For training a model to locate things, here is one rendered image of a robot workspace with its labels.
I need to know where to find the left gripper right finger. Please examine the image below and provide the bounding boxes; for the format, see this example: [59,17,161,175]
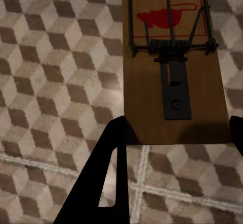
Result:
[229,116,243,156]

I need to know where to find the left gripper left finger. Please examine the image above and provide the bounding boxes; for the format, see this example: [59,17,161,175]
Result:
[53,116,130,224]

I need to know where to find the mousetrap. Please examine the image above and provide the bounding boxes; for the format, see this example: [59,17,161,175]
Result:
[122,0,232,146]

